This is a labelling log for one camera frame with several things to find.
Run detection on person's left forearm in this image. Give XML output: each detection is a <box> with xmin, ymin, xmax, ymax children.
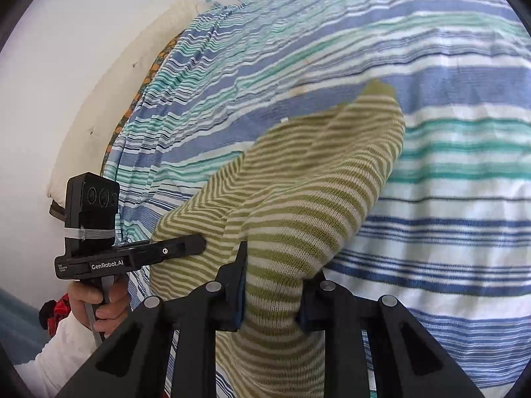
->
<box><xmin>33</xmin><ymin>315</ymin><xmax>100</xmax><ymax>398</ymax></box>

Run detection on beige headboard cushion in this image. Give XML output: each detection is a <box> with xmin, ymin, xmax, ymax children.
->
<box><xmin>47</xmin><ymin>0</ymin><xmax>208</xmax><ymax>212</ymax></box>

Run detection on blue striped blanket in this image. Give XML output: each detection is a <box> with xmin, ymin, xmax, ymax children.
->
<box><xmin>102</xmin><ymin>0</ymin><xmax>531</xmax><ymax>398</ymax></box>

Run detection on green striped cardigan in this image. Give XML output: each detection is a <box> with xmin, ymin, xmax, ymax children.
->
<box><xmin>149</xmin><ymin>79</ymin><xmax>406</xmax><ymax>398</ymax></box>

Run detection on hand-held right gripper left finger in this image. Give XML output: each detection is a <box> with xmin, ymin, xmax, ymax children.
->
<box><xmin>62</xmin><ymin>240</ymin><xmax>250</xmax><ymax>398</ymax></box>

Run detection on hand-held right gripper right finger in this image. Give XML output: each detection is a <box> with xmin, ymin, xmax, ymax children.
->
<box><xmin>295</xmin><ymin>271</ymin><xmax>486</xmax><ymax>398</ymax></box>

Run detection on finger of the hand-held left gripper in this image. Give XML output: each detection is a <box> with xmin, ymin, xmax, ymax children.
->
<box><xmin>149</xmin><ymin>234</ymin><xmax>207</xmax><ymax>264</ymax></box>

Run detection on red and black cloth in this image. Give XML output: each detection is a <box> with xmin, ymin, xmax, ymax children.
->
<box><xmin>38</xmin><ymin>294</ymin><xmax>70</xmax><ymax>334</ymax></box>

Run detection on person's left hand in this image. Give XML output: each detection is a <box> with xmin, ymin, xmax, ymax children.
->
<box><xmin>67</xmin><ymin>276</ymin><xmax>130</xmax><ymax>339</ymax></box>

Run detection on orange patterned bedsheet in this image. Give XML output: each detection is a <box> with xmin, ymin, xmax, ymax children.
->
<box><xmin>104</xmin><ymin>35</ymin><xmax>183</xmax><ymax>166</ymax></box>

